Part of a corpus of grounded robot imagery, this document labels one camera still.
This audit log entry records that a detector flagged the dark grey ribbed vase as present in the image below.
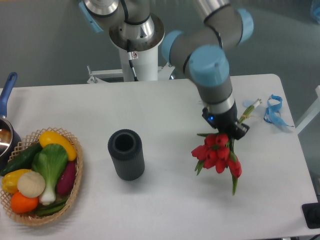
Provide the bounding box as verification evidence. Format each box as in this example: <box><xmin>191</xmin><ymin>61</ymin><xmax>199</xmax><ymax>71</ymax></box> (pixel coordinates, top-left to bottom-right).
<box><xmin>107</xmin><ymin>129</ymin><xmax>145</xmax><ymax>181</ymax></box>

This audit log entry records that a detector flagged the white frame at right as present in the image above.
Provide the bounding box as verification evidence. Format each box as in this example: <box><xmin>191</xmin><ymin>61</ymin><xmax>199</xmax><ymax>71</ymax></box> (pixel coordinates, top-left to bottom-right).
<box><xmin>295</xmin><ymin>85</ymin><xmax>320</xmax><ymax>134</ymax></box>

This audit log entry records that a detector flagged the yellow bell pepper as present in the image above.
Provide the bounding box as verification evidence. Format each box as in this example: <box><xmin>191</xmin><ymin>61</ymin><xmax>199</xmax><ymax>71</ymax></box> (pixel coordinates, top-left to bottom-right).
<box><xmin>1</xmin><ymin>169</ymin><xmax>32</xmax><ymax>194</ymax></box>

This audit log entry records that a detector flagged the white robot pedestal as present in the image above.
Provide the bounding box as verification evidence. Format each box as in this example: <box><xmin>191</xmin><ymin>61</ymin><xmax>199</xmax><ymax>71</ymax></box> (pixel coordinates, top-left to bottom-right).
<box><xmin>87</xmin><ymin>45</ymin><xmax>175</xmax><ymax>84</ymax></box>

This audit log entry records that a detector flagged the orange fruit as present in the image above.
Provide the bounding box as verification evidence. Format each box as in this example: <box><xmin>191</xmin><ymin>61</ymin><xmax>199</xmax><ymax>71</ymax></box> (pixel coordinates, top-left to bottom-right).
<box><xmin>10</xmin><ymin>191</ymin><xmax>39</xmax><ymax>214</ymax></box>

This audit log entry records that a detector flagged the light blue ribbon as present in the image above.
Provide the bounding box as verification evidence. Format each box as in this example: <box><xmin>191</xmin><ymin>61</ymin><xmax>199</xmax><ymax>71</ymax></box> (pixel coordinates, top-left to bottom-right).
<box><xmin>242</xmin><ymin>94</ymin><xmax>295</xmax><ymax>128</ymax></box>

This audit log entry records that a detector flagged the dark green cucumber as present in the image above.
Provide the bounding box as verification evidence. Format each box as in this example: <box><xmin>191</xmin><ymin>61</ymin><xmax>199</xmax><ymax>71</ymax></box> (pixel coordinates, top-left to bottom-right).
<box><xmin>0</xmin><ymin>142</ymin><xmax>43</xmax><ymax>177</ymax></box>

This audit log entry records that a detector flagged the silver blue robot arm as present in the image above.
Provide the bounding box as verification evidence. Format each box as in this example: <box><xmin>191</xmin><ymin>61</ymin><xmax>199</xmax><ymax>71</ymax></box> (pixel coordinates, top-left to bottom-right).
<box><xmin>79</xmin><ymin>0</ymin><xmax>254</xmax><ymax>140</ymax></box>

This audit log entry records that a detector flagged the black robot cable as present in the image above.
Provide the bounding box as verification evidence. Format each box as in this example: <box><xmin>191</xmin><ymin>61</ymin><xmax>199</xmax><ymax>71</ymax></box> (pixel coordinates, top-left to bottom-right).
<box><xmin>126</xmin><ymin>39</ymin><xmax>139</xmax><ymax>82</ymax></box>

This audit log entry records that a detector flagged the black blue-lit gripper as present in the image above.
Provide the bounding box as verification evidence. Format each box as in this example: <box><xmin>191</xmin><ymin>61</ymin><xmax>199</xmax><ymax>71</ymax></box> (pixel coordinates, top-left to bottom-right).
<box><xmin>202</xmin><ymin>103</ymin><xmax>250</xmax><ymax>140</ymax></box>

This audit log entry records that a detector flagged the blue handled saucepan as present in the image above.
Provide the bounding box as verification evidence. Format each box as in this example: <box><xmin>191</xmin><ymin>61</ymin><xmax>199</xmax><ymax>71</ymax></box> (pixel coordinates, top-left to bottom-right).
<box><xmin>0</xmin><ymin>72</ymin><xmax>21</xmax><ymax>170</ymax></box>

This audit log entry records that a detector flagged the red tulip bouquet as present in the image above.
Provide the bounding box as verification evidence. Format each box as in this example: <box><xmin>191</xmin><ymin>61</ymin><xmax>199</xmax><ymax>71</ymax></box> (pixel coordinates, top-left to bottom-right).
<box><xmin>191</xmin><ymin>98</ymin><xmax>263</xmax><ymax>196</ymax></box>

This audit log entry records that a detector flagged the beige garlic bulb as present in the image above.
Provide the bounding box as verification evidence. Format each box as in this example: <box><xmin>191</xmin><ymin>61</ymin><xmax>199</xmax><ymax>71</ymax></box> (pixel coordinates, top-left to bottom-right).
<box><xmin>17</xmin><ymin>171</ymin><xmax>46</xmax><ymax>198</ymax></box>

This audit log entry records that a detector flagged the black device at edge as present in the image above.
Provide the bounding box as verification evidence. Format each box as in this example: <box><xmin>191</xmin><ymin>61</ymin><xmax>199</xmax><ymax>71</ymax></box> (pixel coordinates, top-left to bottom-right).
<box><xmin>301</xmin><ymin>202</ymin><xmax>320</xmax><ymax>229</ymax></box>

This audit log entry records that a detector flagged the yellow squash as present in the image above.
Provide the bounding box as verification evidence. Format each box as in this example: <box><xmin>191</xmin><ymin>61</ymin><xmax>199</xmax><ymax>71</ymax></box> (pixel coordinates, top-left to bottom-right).
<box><xmin>39</xmin><ymin>130</ymin><xmax>77</xmax><ymax>161</ymax></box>

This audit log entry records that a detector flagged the purple sweet potato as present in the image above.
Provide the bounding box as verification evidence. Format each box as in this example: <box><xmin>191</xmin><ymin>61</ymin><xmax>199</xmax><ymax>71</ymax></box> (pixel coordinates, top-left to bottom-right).
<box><xmin>56</xmin><ymin>161</ymin><xmax>77</xmax><ymax>196</ymax></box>

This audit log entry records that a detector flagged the green bok choy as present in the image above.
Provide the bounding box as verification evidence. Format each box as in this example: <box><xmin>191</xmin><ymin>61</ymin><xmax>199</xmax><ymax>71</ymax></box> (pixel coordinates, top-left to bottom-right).
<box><xmin>31</xmin><ymin>143</ymin><xmax>68</xmax><ymax>206</ymax></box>

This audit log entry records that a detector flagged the woven wicker basket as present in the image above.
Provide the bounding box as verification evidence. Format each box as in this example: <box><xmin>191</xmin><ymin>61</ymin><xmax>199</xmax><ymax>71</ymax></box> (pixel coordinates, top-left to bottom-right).
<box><xmin>0</xmin><ymin>127</ymin><xmax>84</xmax><ymax>226</ymax></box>

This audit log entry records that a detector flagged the green bean pod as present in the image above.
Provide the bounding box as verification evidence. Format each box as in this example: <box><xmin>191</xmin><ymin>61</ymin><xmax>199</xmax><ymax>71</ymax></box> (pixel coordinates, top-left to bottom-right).
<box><xmin>34</xmin><ymin>198</ymin><xmax>67</xmax><ymax>217</ymax></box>

